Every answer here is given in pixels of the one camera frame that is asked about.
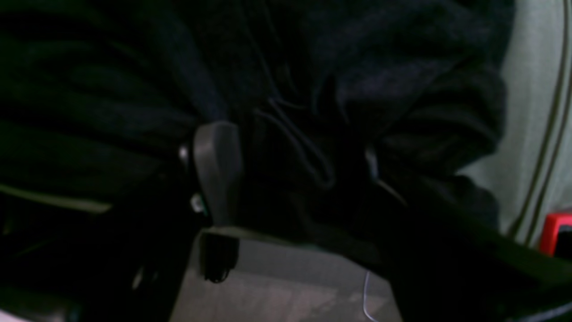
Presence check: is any black t-shirt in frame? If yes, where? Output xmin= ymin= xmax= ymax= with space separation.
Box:
xmin=1 ymin=0 xmax=516 ymax=240

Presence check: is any light green table cloth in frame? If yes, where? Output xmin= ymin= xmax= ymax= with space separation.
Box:
xmin=462 ymin=0 xmax=572 ymax=249

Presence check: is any red black clamp middle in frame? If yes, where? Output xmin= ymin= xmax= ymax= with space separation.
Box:
xmin=539 ymin=212 xmax=572 ymax=260

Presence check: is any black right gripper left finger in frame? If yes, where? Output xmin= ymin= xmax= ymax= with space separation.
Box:
xmin=1 ymin=121 xmax=242 ymax=322

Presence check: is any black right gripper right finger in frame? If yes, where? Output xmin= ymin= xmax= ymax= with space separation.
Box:
xmin=358 ymin=148 xmax=571 ymax=322

